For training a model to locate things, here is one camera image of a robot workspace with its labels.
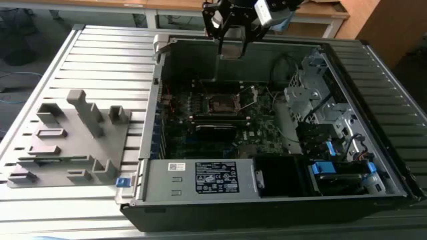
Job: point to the blue case latch tab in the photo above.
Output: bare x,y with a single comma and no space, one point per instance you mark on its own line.
122,182

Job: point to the black graphics card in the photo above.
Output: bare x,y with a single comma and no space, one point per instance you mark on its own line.
215,132

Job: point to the silver metal drive cage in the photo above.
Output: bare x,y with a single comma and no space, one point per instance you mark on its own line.
301,95

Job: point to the wooden cabinet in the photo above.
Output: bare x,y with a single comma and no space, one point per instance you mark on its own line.
394,25

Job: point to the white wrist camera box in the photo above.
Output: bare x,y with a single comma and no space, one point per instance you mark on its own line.
265,12

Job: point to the grey power supply unit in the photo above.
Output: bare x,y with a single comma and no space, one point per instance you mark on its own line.
161,185

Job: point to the dark installed RAM stick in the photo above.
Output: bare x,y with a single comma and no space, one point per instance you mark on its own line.
221,117

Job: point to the small blue plastic clip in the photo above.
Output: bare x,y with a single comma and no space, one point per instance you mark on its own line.
330,148
371,167

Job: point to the black plastic fan shroud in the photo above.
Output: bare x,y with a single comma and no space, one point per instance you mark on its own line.
281,175

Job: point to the green motherboard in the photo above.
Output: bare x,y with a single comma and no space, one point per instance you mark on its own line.
261,125

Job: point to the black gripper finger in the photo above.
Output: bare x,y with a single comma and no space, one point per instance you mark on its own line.
257,33
209,22

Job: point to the black office chair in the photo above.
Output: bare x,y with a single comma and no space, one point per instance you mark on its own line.
16,50

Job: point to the pale blue rounded object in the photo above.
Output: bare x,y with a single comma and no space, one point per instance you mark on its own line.
47,238

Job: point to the black open PC case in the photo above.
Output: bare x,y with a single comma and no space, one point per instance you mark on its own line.
234,215

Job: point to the grey parts rack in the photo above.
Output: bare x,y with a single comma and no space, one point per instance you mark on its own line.
81,147

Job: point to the blue disk carrier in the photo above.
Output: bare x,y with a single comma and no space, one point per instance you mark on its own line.
323,167

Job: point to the dark hard disk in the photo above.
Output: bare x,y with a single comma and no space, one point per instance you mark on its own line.
337,178

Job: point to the CPU socket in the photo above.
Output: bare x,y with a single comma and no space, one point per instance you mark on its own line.
222,103

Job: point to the wooden desk white frame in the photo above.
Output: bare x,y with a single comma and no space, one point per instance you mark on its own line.
327,12
83,2

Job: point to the dark chipset heat sink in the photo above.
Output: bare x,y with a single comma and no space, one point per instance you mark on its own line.
247,151

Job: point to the silver square CPU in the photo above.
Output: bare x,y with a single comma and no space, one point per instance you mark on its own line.
233,52

